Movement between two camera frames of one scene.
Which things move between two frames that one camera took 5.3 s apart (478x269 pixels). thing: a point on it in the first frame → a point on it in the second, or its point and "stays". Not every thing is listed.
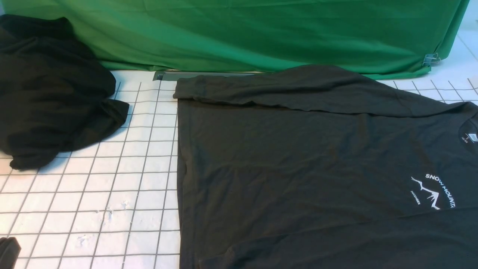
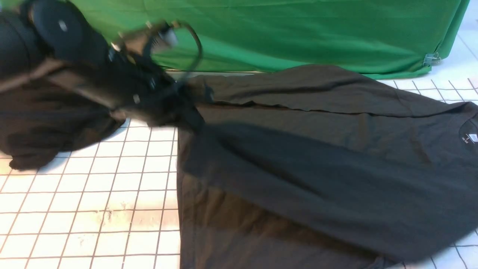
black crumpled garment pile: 55,95 stays
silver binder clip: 431,59 stays
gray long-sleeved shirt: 323,167 stays
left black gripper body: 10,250 → 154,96
